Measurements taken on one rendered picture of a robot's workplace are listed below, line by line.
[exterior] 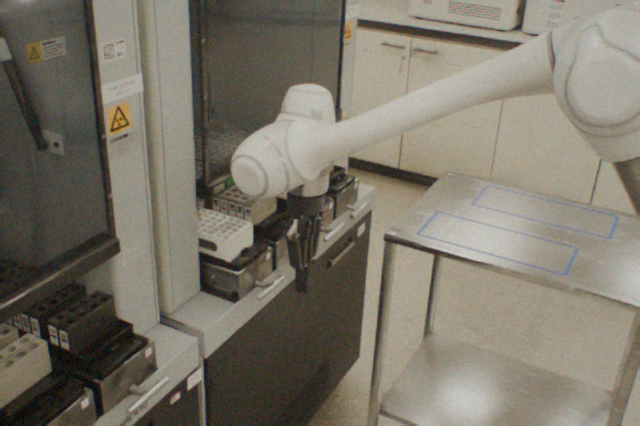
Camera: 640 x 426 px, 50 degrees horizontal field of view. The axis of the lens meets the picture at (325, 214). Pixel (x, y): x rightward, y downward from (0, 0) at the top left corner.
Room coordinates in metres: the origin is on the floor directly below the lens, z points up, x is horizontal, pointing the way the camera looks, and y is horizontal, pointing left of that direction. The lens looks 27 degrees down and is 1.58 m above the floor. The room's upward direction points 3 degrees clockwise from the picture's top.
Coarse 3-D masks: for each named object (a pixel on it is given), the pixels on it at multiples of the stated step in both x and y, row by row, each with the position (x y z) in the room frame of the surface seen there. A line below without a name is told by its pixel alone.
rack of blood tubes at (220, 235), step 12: (204, 216) 1.39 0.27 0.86; (216, 216) 1.39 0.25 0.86; (228, 216) 1.39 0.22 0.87; (204, 228) 1.33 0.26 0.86; (216, 228) 1.34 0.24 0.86; (228, 228) 1.34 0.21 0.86; (240, 228) 1.34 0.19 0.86; (252, 228) 1.36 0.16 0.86; (204, 240) 1.38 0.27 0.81; (216, 240) 1.29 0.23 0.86; (228, 240) 1.28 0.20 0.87; (240, 240) 1.32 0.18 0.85; (252, 240) 1.36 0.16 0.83; (204, 252) 1.30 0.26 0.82; (216, 252) 1.29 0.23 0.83; (228, 252) 1.28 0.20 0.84
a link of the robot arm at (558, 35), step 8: (608, 8) 1.00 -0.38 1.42; (624, 8) 0.99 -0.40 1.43; (632, 8) 0.99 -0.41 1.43; (584, 16) 1.09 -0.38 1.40; (568, 24) 1.08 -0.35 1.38; (576, 24) 1.04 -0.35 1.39; (552, 32) 1.08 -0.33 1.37; (560, 32) 1.07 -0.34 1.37; (568, 32) 1.05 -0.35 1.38; (552, 40) 1.07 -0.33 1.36; (560, 40) 1.06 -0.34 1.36; (552, 48) 1.06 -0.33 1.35; (560, 48) 1.05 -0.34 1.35
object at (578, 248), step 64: (448, 192) 1.68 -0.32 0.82; (512, 192) 1.70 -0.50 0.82; (384, 256) 1.43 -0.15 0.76; (448, 256) 1.36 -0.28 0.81; (512, 256) 1.35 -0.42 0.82; (576, 256) 1.37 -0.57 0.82; (384, 320) 1.42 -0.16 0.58; (448, 384) 1.55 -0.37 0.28; (512, 384) 1.57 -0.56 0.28; (576, 384) 1.58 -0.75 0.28
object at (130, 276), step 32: (96, 0) 1.07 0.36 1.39; (128, 0) 1.13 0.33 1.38; (96, 32) 1.07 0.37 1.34; (128, 32) 1.13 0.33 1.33; (128, 64) 1.12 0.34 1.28; (128, 96) 1.12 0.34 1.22; (128, 128) 1.11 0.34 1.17; (128, 160) 1.10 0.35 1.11; (128, 192) 1.10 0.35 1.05; (128, 224) 1.09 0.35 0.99; (128, 256) 1.09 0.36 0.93; (96, 288) 1.07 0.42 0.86; (128, 288) 1.08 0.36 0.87; (128, 320) 1.07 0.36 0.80; (160, 352) 1.06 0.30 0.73; (192, 352) 1.10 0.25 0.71; (128, 416) 0.93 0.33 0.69; (160, 416) 1.00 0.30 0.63; (192, 416) 1.09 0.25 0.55
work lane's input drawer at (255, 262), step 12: (252, 252) 1.32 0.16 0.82; (264, 252) 1.34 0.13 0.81; (204, 264) 1.28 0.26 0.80; (216, 264) 1.28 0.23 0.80; (228, 264) 1.27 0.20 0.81; (240, 264) 1.26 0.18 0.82; (252, 264) 1.29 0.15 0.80; (264, 264) 1.33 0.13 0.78; (204, 276) 1.28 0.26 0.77; (216, 276) 1.27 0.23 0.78; (228, 276) 1.26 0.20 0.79; (240, 276) 1.25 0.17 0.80; (252, 276) 1.29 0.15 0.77; (264, 276) 1.33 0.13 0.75; (228, 288) 1.26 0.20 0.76; (240, 288) 1.25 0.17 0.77; (252, 288) 1.29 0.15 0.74; (264, 288) 1.29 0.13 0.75
